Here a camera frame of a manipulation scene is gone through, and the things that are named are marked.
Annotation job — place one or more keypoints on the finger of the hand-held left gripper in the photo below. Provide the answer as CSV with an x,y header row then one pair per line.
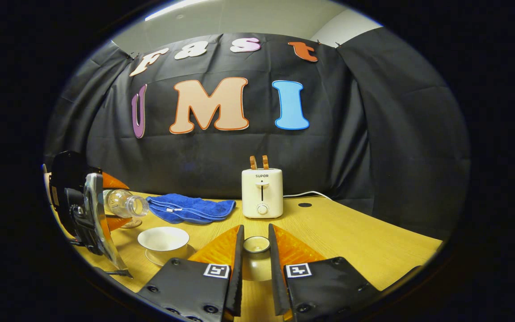
x,y
111,182
101,237

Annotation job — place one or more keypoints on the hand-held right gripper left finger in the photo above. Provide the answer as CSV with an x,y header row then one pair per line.
x,y
236,277

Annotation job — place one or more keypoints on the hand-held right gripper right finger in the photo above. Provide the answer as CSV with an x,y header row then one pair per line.
x,y
275,277

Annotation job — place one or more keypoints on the cream teacup lid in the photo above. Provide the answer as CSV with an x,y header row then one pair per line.
x,y
256,268

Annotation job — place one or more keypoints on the clear plastic water bottle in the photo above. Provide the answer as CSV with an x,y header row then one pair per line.
x,y
125,203

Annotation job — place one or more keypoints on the round brown cork coaster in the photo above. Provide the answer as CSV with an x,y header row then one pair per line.
x,y
130,222

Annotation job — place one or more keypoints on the cream white teacup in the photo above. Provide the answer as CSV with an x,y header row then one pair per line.
x,y
163,239

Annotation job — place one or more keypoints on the cream teacup saucer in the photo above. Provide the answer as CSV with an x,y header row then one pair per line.
x,y
159,258

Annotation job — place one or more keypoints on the blue towel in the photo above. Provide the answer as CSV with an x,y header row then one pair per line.
x,y
186,208

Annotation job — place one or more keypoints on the cream white toaster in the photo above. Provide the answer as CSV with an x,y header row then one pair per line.
x,y
255,197

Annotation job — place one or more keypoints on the black backdrop cloth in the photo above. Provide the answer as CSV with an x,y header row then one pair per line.
x,y
204,156

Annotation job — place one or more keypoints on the toast bread slice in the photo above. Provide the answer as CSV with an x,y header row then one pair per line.
x,y
265,162
253,163

